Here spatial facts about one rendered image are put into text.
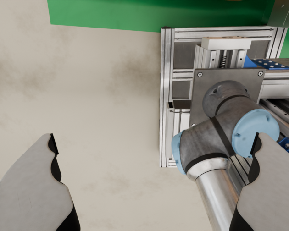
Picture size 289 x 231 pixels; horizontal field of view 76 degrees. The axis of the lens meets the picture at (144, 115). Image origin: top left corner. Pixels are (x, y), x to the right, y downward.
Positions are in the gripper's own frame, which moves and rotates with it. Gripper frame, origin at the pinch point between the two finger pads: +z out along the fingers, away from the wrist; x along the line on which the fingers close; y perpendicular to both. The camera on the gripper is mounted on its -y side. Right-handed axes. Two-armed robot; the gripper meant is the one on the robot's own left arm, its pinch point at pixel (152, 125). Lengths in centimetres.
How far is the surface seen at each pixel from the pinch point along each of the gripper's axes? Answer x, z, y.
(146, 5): -3, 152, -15
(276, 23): 68, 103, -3
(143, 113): -7, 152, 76
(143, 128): -8, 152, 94
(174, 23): 18, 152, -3
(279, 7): 69, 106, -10
